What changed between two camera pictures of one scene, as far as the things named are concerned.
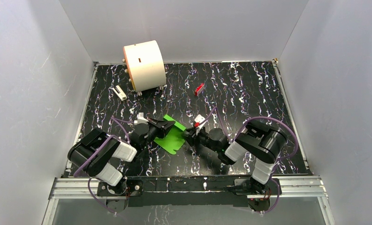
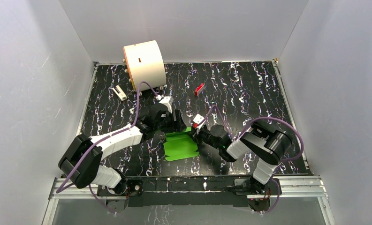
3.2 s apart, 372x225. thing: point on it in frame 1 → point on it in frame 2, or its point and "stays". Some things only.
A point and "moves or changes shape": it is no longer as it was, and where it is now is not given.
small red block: x=200 y=89 stays
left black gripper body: x=153 y=128 → x=176 y=120
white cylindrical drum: x=145 y=65 stays
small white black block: x=120 y=93 stays
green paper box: x=173 y=140 moves or changes shape
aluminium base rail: x=295 y=187 stays
